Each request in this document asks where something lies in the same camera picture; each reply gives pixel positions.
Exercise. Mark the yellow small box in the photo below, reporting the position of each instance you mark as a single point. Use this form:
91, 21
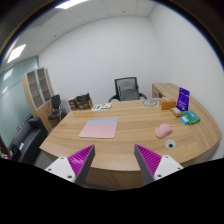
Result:
176, 112

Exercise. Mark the silver cable grommet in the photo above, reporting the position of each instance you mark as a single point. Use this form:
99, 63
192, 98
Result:
170, 144

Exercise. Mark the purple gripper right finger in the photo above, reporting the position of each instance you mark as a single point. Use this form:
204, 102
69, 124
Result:
153, 166

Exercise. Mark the pink computer mouse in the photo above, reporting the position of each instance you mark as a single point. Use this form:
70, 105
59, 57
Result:
163, 130

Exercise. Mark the dark brown storage box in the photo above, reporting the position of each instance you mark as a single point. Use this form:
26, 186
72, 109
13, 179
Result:
81, 102

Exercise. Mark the small black office chair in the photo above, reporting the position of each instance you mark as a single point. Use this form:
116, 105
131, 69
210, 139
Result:
56, 110

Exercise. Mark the round grey coaster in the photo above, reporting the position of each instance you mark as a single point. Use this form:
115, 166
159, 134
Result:
150, 103

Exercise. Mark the wooden glass-door cabinet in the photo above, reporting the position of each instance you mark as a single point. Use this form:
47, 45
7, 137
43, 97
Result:
38, 92

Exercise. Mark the wooden side cabinet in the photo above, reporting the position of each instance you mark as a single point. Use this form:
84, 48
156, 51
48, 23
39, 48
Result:
167, 90

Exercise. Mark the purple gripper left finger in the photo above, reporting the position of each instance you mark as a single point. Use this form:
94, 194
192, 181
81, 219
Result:
74, 168

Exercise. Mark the green packet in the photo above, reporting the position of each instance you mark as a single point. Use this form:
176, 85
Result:
191, 116

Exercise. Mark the blue small packet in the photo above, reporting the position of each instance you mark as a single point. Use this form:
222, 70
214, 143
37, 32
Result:
184, 120

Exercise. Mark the grey mesh office chair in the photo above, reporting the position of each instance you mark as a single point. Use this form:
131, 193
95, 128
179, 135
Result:
127, 89

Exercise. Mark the orange wooden box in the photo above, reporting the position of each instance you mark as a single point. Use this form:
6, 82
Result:
166, 104

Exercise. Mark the black leather sofa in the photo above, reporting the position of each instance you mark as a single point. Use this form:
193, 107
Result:
25, 146

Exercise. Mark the white green leaflet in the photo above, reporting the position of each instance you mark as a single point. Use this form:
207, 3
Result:
104, 106

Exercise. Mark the pink blue mouse pad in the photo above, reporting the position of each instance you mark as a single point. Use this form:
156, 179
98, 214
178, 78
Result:
99, 128

